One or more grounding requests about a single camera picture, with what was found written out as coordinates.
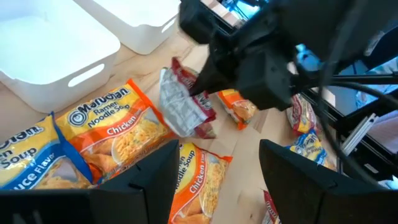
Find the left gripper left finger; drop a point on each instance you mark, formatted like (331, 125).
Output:
(124, 205)

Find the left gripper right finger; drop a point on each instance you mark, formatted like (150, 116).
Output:
(311, 199)

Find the white plastic bin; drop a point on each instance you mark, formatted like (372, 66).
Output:
(46, 46)
(140, 18)

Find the blue Maruchan ramen packet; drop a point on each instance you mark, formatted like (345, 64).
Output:
(25, 149)
(309, 149)

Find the black aluminium table frame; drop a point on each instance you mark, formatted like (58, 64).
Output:
(385, 152)

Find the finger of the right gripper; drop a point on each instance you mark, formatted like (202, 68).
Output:
(211, 67)
(224, 82)

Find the orange Maruchan ramen packet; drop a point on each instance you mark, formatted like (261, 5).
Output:
(102, 124)
(196, 186)
(237, 107)

